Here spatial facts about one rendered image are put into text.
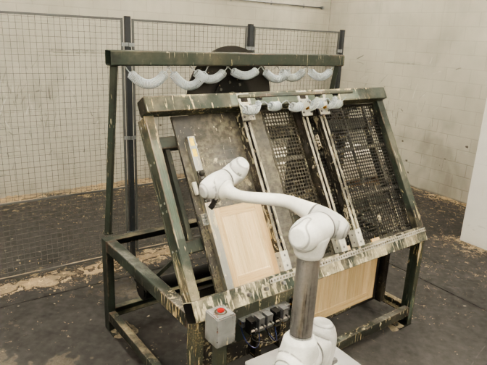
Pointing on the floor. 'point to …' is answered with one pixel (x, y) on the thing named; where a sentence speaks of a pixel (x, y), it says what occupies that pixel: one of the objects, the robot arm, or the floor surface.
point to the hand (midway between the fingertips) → (212, 204)
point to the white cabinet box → (477, 195)
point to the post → (219, 355)
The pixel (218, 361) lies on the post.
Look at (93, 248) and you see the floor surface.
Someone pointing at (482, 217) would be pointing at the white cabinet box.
